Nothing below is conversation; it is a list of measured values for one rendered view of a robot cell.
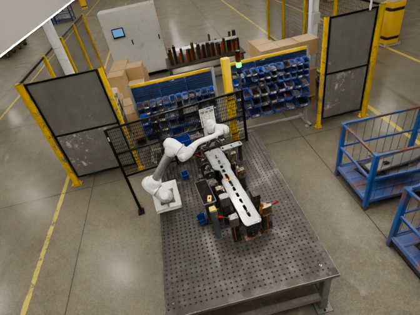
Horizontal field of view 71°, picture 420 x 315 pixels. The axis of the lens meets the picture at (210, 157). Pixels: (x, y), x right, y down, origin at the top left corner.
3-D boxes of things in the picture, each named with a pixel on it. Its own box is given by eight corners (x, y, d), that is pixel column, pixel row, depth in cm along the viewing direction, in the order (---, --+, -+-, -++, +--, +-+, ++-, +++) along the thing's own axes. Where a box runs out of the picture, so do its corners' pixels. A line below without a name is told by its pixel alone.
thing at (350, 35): (316, 129, 563) (324, 17, 443) (312, 125, 575) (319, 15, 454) (367, 116, 568) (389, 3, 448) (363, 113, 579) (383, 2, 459)
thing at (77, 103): (145, 165, 559) (105, 63, 439) (145, 170, 548) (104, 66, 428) (75, 182, 553) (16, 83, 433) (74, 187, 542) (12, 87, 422)
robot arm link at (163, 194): (167, 205, 350) (165, 205, 329) (155, 197, 352) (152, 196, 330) (175, 194, 353) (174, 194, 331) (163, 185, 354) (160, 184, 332)
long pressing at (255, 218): (265, 220, 288) (265, 219, 287) (244, 227, 285) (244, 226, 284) (220, 147, 397) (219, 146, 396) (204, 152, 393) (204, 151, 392)
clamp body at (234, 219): (243, 240, 308) (240, 217, 286) (233, 244, 306) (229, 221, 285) (240, 233, 316) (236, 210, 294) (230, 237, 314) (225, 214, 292)
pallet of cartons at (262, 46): (299, 86, 712) (300, 28, 631) (315, 100, 649) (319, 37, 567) (252, 98, 703) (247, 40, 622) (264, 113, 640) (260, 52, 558)
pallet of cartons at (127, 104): (153, 140, 624) (137, 96, 561) (115, 151, 616) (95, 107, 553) (149, 115, 720) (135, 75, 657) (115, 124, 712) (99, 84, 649)
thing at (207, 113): (217, 124, 415) (213, 104, 397) (201, 129, 412) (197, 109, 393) (216, 123, 417) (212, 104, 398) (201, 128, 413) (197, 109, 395)
